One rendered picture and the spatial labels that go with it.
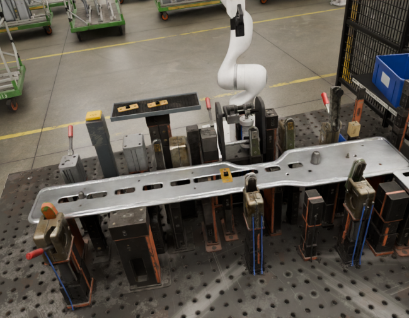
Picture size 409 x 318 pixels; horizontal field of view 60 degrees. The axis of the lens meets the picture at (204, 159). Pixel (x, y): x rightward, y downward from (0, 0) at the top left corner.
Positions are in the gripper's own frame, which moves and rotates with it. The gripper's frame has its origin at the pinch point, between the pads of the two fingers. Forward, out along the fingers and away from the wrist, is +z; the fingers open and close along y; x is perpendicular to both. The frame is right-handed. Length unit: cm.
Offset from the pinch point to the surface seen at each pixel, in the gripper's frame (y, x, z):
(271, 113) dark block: 5.0, 12.0, 32.9
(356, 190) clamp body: 47, 27, 41
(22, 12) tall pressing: -674, -309, 100
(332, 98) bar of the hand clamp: 10.3, 34.0, 27.1
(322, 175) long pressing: 33, 23, 45
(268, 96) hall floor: -237, 80, 144
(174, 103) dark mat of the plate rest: -8.2, -25.9, 28.8
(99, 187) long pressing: 21, -58, 45
